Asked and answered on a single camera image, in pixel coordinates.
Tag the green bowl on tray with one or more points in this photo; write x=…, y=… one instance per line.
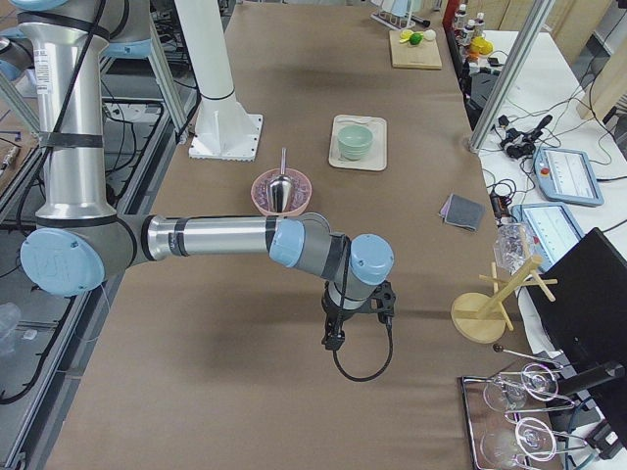
x=354, y=157

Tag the metal scoop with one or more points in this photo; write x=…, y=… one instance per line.
x=280, y=189

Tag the metal wine glass rack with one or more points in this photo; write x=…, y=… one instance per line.
x=507, y=418

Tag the wire dish rack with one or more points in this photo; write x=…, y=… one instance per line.
x=399, y=14

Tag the white garlic bulb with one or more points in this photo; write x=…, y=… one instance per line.
x=429, y=35

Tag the beige plastic tray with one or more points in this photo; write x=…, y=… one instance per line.
x=376, y=157

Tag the bamboo cutting board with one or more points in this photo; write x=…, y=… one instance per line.
x=423, y=56

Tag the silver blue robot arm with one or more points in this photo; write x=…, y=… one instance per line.
x=80, y=240

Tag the black monitor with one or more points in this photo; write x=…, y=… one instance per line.
x=587, y=319

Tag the grey folded cloth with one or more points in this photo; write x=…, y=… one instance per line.
x=461, y=212

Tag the upper wine glass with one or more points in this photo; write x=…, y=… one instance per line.
x=509, y=391

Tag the clear glass mug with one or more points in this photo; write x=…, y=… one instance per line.
x=514, y=246

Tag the lower teach pendant tablet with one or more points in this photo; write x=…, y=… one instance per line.
x=554, y=227

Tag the wooden mug tree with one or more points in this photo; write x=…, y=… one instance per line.
x=483, y=319

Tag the pink bowl with ice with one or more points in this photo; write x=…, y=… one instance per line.
x=302, y=192

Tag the lower wine glass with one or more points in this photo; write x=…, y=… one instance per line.
x=529, y=442

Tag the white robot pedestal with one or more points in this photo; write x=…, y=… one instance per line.
x=223, y=128

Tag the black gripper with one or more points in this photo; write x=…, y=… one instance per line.
x=334, y=316

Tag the teach pendant tablet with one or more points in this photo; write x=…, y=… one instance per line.
x=565, y=175
x=554, y=227

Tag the aluminium frame post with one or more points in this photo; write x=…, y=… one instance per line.
x=516, y=59

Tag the green bowl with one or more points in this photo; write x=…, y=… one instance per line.
x=354, y=157
x=343, y=147
x=355, y=136

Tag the upper teach pendant tablet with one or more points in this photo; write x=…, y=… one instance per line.
x=565, y=175

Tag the green lime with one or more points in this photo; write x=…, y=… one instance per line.
x=415, y=39

